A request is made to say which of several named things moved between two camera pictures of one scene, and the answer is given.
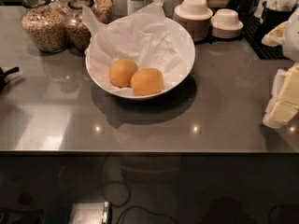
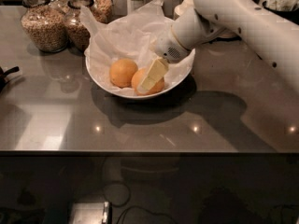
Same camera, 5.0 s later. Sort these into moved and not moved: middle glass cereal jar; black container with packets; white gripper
Moved: white gripper
Not moved: middle glass cereal jar; black container with packets
